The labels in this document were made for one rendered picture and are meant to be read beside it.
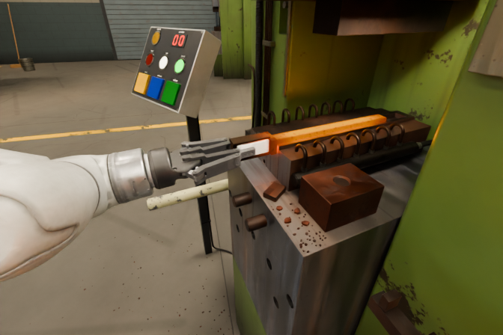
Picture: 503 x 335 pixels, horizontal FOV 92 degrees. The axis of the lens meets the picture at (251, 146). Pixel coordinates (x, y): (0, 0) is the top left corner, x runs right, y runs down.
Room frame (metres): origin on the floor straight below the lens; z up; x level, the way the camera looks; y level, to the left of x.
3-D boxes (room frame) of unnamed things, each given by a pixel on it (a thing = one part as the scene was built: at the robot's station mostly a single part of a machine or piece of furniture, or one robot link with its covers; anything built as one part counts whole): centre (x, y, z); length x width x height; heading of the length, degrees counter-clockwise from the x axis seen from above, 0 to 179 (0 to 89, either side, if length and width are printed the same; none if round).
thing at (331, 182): (0.36, -0.16, 0.95); 0.12 x 0.09 x 0.07; 114
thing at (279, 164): (0.58, -0.23, 0.96); 0.42 x 0.20 x 0.09; 114
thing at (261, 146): (0.44, 0.00, 1.00); 0.07 x 0.01 x 0.03; 113
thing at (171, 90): (0.82, 0.27, 1.01); 0.07 x 0.05 x 0.07; 49
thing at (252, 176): (0.53, -0.26, 0.69); 0.56 x 0.38 x 0.45; 114
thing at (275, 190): (0.40, -0.05, 0.92); 0.04 x 0.03 x 0.01; 145
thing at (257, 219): (0.36, -0.01, 0.87); 0.04 x 0.03 x 0.03; 114
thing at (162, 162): (0.39, 0.14, 0.99); 0.09 x 0.08 x 0.07; 114
